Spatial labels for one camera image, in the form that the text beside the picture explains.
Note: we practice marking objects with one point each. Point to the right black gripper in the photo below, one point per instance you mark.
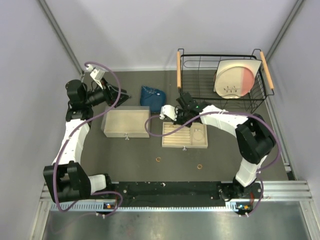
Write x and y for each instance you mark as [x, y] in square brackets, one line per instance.
[177, 122]

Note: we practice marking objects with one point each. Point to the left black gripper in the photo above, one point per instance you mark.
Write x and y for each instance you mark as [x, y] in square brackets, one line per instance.
[111, 94]

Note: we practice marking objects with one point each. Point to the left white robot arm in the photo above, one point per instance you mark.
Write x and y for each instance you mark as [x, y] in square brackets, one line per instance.
[65, 178]

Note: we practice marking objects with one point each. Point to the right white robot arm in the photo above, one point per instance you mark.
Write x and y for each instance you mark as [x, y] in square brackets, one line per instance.
[255, 140]

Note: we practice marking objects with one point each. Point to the beige jewelry tray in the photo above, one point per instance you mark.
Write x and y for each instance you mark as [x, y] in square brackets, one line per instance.
[194, 137]

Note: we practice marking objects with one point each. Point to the beige jewelry box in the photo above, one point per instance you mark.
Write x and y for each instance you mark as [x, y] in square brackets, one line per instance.
[126, 122]

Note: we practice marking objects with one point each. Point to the cream and pink plate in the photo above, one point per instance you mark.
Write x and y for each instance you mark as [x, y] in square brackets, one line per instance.
[234, 78]

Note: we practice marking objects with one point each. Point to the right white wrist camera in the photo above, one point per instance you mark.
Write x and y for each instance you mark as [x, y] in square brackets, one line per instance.
[168, 111]

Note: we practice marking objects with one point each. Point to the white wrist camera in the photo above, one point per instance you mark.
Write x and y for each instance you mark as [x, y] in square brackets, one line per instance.
[168, 111]
[96, 74]

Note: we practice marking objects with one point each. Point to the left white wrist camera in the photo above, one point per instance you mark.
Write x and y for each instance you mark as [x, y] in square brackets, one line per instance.
[96, 74]

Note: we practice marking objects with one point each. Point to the black wire dish rack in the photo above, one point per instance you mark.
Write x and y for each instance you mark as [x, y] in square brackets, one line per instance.
[198, 77]

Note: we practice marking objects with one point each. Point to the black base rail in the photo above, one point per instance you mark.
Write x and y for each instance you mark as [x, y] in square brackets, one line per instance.
[215, 189]

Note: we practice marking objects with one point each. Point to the blue-grey cable duct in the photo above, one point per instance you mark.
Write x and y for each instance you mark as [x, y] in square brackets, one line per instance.
[102, 207]

